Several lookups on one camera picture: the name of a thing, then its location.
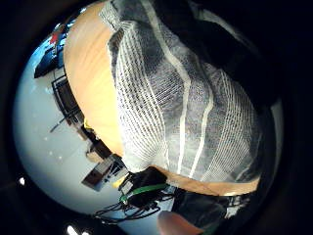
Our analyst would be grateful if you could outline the grey white striped mesh cloth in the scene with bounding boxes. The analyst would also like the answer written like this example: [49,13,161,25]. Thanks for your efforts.
[98,0,263,184]

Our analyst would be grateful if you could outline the yellow object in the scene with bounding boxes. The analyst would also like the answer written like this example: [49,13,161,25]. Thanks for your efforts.
[112,175,126,189]

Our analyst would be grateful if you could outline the dark blue desk unit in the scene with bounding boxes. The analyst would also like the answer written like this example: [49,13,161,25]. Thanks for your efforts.
[33,45,67,79]

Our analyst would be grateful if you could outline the red object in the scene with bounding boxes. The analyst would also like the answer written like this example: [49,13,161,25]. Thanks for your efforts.
[49,31,61,45]

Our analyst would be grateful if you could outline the black glove cables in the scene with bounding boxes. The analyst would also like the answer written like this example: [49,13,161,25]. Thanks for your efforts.
[93,192,175,226]

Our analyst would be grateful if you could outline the black metal frame rack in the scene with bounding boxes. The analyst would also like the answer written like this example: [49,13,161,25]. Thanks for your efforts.
[51,75,85,127]

